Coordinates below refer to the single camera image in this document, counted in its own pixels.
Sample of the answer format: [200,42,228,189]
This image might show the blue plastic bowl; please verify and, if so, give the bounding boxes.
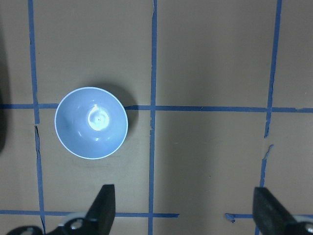
[54,87,129,160]

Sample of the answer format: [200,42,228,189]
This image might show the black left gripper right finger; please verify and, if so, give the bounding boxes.
[252,187,313,235]

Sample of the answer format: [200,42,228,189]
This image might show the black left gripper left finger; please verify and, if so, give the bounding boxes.
[7,184,115,235]

